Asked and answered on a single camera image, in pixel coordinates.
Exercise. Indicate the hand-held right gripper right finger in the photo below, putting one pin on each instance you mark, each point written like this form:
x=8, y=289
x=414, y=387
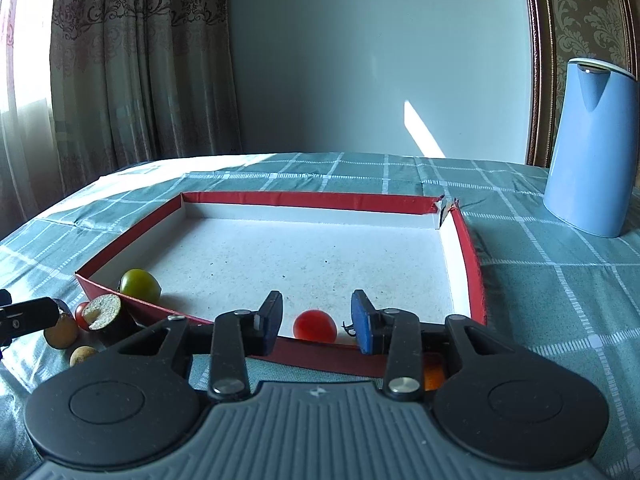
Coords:
x=364, y=325

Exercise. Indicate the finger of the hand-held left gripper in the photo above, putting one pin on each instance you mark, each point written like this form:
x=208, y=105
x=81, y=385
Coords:
x=30, y=315

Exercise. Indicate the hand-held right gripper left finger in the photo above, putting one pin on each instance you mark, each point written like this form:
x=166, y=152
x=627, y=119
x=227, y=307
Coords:
x=274, y=327

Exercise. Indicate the brown kiwi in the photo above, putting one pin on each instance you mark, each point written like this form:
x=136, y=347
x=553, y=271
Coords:
x=60, y=334

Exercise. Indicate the small red cherry tomato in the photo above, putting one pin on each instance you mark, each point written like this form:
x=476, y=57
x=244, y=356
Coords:
x=81, y=316

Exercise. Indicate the small brown longan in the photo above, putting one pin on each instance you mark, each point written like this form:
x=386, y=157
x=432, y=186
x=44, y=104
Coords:
x=82, y=355

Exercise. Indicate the red shallow cardboard box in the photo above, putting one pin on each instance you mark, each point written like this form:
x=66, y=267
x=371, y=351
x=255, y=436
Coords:
x=300, y=260

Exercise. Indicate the notched eggplant piece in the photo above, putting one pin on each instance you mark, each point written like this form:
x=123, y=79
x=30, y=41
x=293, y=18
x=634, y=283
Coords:
x=107, y=317

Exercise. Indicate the orange mandarin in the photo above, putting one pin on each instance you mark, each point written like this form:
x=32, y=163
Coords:
x=434, y=375

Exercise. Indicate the green tomato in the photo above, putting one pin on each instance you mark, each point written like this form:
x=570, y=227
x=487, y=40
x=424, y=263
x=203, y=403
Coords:
x=140, y=285

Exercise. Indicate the teal checked tablecloth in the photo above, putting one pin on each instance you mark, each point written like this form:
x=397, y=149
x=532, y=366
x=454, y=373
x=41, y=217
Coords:
x=550, y=310

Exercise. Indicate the sheer white curtain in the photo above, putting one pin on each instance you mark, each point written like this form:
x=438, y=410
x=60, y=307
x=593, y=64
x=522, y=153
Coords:
x=25, y=110

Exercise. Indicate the blue electric kettle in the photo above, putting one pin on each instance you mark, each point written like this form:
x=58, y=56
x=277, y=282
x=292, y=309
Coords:
x=590, y=160

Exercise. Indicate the beige patterned curtain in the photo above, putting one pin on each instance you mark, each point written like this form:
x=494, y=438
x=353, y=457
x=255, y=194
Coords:
x=150, y=60

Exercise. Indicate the brown framed damask panel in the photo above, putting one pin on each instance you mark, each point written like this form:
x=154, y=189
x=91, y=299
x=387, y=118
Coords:
x=540, y=60

